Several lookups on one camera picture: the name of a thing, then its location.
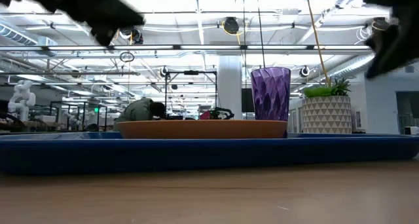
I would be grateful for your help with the black and red device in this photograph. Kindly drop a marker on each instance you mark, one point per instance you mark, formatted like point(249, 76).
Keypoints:
point(217, 114)

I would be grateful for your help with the white humanoid robot figure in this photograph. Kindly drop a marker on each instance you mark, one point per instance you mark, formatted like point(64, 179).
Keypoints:
point(21, 99)

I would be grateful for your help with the purple faceted plastic cup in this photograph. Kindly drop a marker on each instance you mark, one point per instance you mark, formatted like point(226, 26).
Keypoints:
point(271, 96)

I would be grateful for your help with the blue plastic tray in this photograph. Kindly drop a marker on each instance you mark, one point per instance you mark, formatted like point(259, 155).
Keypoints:
point(196, 156)

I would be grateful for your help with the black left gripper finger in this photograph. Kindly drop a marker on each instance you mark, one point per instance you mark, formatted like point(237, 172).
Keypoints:
point(104, 35)
point(104, 11)

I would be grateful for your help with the black monitor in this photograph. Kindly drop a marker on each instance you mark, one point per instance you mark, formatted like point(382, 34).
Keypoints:
point(247, 101)

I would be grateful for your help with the black metal frame stand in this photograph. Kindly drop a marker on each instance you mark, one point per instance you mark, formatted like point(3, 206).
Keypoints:
point(191, 72)

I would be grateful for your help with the long ceiling light strip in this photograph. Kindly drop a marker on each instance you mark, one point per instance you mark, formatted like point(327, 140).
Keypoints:
point(209, 47)

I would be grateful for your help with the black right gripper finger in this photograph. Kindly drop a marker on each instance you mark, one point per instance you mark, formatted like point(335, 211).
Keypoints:
point(404, 50)
point(384, 39)

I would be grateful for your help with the white box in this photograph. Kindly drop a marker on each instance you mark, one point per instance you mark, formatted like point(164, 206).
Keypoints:
point(411, 130)

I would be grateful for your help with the person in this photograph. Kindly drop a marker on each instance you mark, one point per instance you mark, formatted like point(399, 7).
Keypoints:
point(137, 111)

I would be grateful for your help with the green potted plant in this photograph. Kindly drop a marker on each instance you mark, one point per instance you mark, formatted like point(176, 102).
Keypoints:
point(322, 90)

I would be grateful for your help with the white building column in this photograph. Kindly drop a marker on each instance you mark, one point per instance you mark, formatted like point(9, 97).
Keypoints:
point(229, 83)

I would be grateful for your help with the orange plate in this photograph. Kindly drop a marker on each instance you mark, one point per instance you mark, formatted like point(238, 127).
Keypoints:
point(203, 129)

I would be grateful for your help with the triangle-patterned plant pot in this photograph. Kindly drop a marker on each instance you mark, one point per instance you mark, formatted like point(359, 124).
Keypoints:
point(327, 116)

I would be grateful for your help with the black workbench frame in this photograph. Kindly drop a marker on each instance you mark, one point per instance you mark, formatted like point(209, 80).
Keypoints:
point(80, 114)

